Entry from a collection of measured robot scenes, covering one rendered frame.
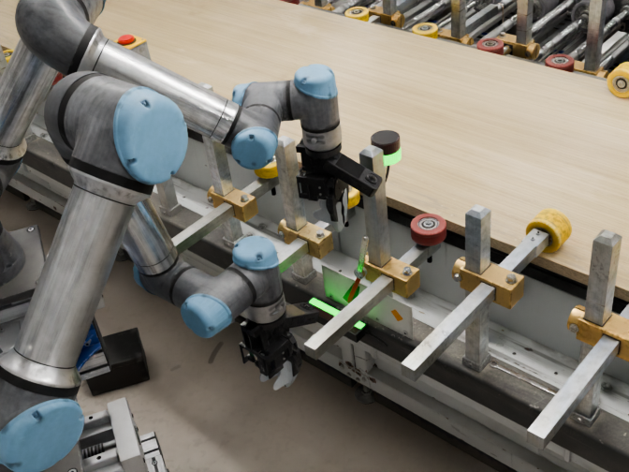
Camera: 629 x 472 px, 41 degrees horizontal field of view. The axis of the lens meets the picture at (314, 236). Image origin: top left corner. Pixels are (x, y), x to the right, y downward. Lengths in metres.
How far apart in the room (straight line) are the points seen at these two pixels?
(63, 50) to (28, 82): 0.23
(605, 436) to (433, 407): 0.82
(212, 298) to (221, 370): 1.53
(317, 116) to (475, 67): 1.04
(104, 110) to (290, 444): 1.70
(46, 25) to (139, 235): 0.37
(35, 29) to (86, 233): 0.44
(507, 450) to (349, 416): 0.55
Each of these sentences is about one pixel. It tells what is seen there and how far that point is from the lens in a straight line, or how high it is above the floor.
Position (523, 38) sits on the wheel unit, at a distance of 2.74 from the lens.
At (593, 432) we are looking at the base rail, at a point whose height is 0.70.
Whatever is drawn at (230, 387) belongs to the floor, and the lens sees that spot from 2.84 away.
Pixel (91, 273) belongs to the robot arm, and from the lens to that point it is 1.15.
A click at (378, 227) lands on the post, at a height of 0.98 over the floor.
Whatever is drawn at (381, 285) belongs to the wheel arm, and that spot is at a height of 0.86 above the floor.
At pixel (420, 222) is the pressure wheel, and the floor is 0.90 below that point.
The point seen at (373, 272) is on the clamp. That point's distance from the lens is 1.86.
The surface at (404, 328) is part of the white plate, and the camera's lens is 1.91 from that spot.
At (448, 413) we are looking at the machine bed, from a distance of 2.47.
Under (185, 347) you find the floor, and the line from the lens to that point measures 3.02.
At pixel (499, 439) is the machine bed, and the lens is 2.42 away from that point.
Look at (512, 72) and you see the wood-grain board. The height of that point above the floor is 0.90.
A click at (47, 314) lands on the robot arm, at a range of 1.16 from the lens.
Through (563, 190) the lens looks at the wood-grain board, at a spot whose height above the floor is 0.90.
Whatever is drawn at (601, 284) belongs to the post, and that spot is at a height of 1.06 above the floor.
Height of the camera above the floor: 2.06
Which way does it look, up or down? 38 degrees down
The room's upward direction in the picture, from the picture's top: 8 degrees counter-clockwise
